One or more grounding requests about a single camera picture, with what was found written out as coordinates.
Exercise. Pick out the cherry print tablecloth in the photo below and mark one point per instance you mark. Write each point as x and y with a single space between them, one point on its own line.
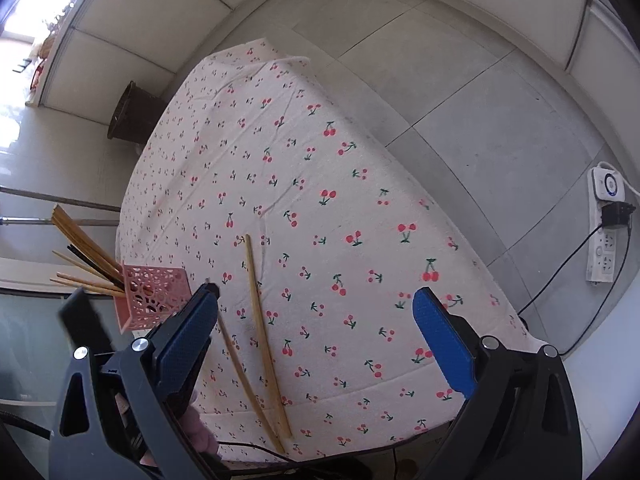
350 185

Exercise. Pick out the black plug adapter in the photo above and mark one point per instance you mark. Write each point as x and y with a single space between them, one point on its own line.
615 215

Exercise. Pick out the wooden chopstick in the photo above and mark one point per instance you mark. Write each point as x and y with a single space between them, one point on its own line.
243 382
261 317

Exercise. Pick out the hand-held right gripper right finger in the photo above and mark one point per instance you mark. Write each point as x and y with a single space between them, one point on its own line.
445 345

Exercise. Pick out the red plastic basket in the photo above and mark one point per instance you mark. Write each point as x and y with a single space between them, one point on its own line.
37 82

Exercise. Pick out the pink lattice utensil holder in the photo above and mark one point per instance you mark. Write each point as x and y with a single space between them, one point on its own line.
150 290

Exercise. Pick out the person's left hand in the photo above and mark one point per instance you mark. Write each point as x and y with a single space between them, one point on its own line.
200 430

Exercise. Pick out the brown trash bin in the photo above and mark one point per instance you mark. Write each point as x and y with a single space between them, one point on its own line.
132 117

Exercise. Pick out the bundle of chopsticks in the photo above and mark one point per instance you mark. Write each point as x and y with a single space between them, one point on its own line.
87 243

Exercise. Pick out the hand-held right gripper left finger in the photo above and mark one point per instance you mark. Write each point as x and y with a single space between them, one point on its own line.
185 345

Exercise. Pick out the black chopstick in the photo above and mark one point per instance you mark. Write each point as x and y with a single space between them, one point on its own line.
92 262

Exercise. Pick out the white power strip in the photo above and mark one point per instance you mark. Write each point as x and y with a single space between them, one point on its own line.
602 255

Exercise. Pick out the wicker basket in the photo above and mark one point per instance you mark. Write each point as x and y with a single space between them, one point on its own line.
46 46

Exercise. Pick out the white kitchen base cabinets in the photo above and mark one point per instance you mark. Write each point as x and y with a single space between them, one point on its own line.
150 0

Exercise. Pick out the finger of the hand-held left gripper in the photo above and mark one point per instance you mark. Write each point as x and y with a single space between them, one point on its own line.
82 317

